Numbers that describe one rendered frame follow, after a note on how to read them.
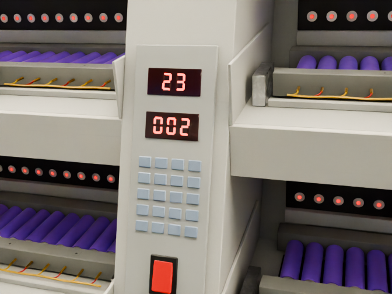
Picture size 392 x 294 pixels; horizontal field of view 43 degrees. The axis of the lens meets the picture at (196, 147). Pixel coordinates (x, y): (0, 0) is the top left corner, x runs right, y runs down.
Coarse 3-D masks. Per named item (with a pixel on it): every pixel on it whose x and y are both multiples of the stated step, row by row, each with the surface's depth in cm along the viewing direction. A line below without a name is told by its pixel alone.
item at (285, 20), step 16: (288, 0) 57; (288, 16) 57; (272, 32) 58; (288, 32) 57; (272, 48) 58; (288, 48) 58; (288, 64) 58; (16, 192) 69; (272, 192) 59; (272, 208) 59; (272, 224) 59; (304, 224) 58
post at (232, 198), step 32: (128, 0) 42; (160, 0) 41; (192, 0) 40; (224, 0) 39; (256, 0) 47; (128, 32) 42; (160, 32) 41; (192, 32) 40; (224, 32) 39; (256, 32) 48; (128, 64) 42; (224, 64) 39; (128, 96) 42; (224, 96) 39; (128, 128) 42; (224, 128) 40; (128, 160) 42; (224, 160) 40; (128, 192) 42; (224, 192) 40; (256, 192) 55; (224, 224) 40; (224, 256) 41
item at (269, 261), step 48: (288, 192) 54; (336, 192) 53; (384, 192) 51; (288, 240) 54; (336, 240) 52; (384, 240) 51; (240, 288) 48; (288, 288) 45; (336, 288) 45; (384, 288) 45
